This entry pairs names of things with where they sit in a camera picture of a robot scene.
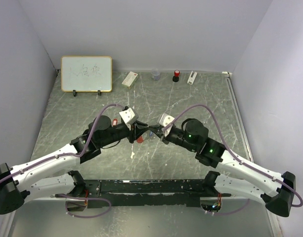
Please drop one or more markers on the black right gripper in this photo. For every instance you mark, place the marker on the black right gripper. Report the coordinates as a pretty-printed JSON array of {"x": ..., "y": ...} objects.
[{"x": 156, "y": 129}]

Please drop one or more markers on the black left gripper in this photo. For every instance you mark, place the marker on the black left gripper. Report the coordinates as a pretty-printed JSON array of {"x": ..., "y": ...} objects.
[{"x": 135, "y": 132}]

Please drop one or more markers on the red tagged key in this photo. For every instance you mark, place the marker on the red tagged key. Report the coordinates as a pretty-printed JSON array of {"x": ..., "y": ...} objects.
[{"x": 114, "y": 122}]

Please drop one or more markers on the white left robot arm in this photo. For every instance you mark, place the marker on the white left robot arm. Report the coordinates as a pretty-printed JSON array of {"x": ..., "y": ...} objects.
[{"x": 23, "y": 183}]

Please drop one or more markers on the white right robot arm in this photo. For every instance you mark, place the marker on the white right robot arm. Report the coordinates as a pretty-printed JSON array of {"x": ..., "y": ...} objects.
[{"x": 273, "y": 189}]

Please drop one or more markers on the white cardboard box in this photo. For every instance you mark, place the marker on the white cardboard box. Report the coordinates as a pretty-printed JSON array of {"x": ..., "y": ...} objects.
[{"x": 130, "y": 79}]

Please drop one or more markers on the red black stamp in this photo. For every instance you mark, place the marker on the red black stamp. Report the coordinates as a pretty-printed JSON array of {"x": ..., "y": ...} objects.
[{"x": 176, "y": 76}]

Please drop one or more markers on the clear jar of paperclips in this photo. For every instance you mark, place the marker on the clear jar of paperclips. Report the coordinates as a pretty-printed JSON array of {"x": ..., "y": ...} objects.
[{"x": 155, "y": 74}]

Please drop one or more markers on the white stapler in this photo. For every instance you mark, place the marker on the white stapler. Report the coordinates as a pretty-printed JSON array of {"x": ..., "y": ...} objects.
[{"x": 192, "y": 77}]

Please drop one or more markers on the black whiteboard stand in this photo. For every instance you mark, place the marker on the black whiteboard stand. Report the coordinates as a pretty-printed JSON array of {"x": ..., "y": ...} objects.
[{"x": 75, "y": 93}]

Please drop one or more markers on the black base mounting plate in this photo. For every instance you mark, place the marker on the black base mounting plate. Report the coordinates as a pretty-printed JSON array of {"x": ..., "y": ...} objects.
[{"x": 146, "y": 192}]

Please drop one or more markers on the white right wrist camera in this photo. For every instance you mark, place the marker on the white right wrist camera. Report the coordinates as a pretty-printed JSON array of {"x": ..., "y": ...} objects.
[{"x": 166, "y": 120}]

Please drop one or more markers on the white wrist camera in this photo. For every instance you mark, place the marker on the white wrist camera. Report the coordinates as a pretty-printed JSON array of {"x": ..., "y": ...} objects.
[
  {"x": 129, "y": 117},
  {"x": 166, "y": 120}
]

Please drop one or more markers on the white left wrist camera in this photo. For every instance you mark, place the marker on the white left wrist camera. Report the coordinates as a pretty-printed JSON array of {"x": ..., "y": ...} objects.
[{"x": 129, "y": 117}]

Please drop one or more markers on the small whiteboard yellow frame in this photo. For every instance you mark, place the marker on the small whiteboard yellow frame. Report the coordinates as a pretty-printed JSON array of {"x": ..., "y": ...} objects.
[{"x": 86, "y": 73}]

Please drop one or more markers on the aluminium rail frame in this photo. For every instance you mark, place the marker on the aluminium rail frame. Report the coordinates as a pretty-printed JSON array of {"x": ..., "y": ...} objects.
[{"x": 274, "y": 222}]

